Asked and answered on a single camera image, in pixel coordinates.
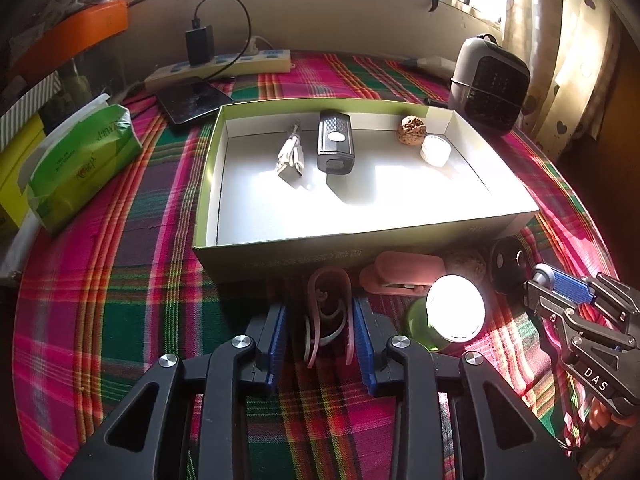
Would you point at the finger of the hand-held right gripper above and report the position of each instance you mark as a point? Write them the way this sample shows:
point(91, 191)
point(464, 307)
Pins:
point(555, 307)
point(570, 286)

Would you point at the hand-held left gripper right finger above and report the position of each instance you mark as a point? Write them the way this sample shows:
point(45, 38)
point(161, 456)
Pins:
point(364, 350)

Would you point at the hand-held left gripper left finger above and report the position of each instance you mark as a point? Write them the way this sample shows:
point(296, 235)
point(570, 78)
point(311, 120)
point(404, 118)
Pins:
point(277, 350)

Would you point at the pink and white ear hooks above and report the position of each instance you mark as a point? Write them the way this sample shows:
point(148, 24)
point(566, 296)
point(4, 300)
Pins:
point(327, 310)

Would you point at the black oval lid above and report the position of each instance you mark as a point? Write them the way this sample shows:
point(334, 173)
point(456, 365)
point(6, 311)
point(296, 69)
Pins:
point(506, 267)

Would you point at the pink stapler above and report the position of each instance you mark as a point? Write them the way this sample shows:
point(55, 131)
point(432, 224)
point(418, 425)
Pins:
point(402, 272)

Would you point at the green white cup toy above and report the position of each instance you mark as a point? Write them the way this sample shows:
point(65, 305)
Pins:
point(452, 310)

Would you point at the brown walnut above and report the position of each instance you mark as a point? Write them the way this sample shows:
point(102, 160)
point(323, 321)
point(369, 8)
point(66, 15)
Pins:
point(466, 266)
point(411, 130)

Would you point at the green and white cardboard box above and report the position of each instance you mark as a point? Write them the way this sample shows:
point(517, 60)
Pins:
point(380, 195)

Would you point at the white round jar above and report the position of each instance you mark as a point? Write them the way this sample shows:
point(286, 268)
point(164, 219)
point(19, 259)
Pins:
point(435, 151)

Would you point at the black bike light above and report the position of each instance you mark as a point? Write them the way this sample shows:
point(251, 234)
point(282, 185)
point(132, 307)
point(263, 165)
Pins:
point(334, 142)

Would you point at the person's right hand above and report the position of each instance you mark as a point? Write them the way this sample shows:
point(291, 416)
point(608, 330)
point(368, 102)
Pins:
point(607, 421)

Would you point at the plaid tablecloth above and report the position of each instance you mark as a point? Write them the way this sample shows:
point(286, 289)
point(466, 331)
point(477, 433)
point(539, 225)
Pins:
point(125, 270)

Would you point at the grey desktop fan heater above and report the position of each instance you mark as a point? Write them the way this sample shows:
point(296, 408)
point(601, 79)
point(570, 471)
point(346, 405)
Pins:
point(490, 87)

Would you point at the heart-print curtain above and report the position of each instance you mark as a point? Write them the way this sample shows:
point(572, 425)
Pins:
point(565, 60)

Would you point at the green tissue pack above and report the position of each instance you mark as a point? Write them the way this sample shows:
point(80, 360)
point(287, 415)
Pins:
point(82, 165)

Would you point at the white power strip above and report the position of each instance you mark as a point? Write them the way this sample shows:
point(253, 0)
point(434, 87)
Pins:
point(225, 65)

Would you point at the white plug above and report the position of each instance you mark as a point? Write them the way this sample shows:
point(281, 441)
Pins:
point(260, 46)

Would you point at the black charger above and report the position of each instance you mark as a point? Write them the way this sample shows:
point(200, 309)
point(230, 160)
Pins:
point(199, 46)

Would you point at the yellow-green box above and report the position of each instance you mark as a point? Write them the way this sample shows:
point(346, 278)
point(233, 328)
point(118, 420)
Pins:
point(15, 170)

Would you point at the striped box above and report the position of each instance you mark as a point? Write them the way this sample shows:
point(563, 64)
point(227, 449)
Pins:
point(30, 100)

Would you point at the orange box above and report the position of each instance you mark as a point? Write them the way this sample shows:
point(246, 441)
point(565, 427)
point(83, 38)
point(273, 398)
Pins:
point(75, 35)

